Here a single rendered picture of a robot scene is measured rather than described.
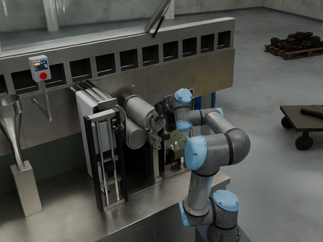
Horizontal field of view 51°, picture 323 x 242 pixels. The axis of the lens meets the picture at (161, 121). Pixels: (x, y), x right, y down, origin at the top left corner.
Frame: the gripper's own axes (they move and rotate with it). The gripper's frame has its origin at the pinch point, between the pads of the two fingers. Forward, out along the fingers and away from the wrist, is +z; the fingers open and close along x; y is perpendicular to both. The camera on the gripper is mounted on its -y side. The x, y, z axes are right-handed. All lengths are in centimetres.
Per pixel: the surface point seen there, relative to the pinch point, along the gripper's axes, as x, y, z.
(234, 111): -232, 14, 215
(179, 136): -23.5, -9.6, 25.9
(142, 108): 2.3, 10.7, 7.3
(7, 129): 73, 17, -1
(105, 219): 42, -38, 12
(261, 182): -140, -73, 111
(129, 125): 12.3, 4.4, 10.7
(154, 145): 4.1, -11.4, 6.9
